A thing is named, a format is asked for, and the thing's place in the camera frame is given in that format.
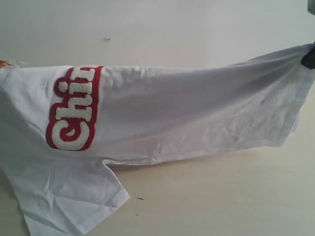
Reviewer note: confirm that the white t-shirt red Chinese patch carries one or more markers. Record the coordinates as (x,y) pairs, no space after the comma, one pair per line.
(62,126)

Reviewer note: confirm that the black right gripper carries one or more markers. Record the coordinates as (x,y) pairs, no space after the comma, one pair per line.
(308,59)

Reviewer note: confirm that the orange neck label tag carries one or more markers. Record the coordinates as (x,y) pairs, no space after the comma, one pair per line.
(12,63)

